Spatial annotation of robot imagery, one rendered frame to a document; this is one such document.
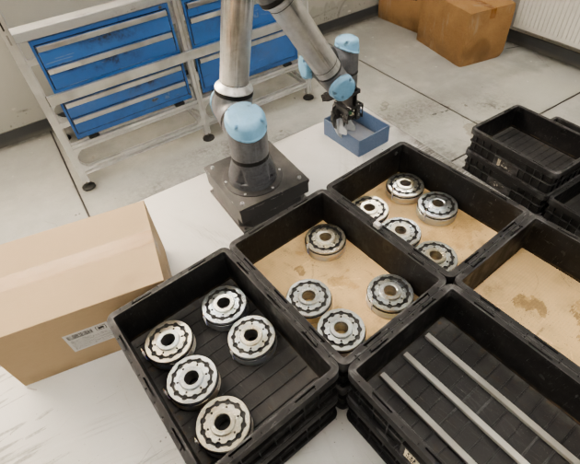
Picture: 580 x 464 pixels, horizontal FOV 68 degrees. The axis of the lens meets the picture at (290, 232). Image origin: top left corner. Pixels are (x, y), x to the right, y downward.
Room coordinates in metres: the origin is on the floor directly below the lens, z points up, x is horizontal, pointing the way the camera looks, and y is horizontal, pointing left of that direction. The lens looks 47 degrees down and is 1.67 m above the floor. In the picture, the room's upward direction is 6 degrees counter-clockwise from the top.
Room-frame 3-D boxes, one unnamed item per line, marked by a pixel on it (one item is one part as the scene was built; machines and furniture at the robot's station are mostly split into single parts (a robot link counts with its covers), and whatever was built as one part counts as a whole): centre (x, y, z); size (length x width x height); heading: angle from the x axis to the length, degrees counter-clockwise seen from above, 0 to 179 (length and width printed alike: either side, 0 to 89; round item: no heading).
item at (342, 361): (0.59, -0.08, 0.92); 0.40 x 0.30 x 0.02; 34
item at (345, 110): (1.31, -0.24, 0.89); 0.09 x 0.08 x 0.12; 32
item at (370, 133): (1.37, -0.29, 0.74); 0.20 x 0.15 x 0.07; 32
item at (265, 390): (0.43, 0.17, 0.87); 0.40 x 0.30 x 0.11; 34
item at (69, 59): (2.34, 0.84, 0.60); 0.72 x 0.03 x 0.56; 118
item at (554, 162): (1.40, -1.03, 0.37); 0.40 x 0.30 x 0.45; 28
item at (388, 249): (0.59, -0.08, 0.87); 0.40 x 0.30 x 0.11; 34
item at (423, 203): (0.80, -0.40, 0.86); 0.10 x 0.10 x 0.01
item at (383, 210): (0.81, -0.22, 0.86); 0.10 x 0.10 x 0.01
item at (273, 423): (0.43, 0.17, 0.92); 0.40 x 0.30 x 0.02; 34
